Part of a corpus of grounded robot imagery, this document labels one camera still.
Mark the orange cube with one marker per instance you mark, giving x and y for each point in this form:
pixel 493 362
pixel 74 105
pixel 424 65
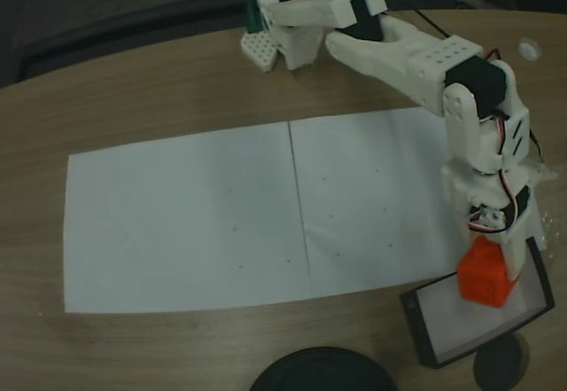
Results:
pixel 485 276

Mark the dark box white inside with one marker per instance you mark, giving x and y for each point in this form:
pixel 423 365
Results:
pixel 469 329

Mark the white paper sheet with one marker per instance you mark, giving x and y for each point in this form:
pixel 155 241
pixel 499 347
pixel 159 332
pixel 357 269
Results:
pixel 177 231
pixel 376 196

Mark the small black round object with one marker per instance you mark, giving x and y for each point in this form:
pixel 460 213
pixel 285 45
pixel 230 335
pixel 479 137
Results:
pixel 500 364

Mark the white round table cap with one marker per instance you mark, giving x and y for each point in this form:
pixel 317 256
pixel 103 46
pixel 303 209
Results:
pixel 529 49

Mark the large black round object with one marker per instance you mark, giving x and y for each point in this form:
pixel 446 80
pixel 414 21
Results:
pixel 323 371

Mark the green clamp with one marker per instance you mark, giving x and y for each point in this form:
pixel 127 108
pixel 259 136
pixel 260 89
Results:
pixel 253 16

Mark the white perforated base plate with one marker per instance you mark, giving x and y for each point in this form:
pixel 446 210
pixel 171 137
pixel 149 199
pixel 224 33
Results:
pixel 259 49

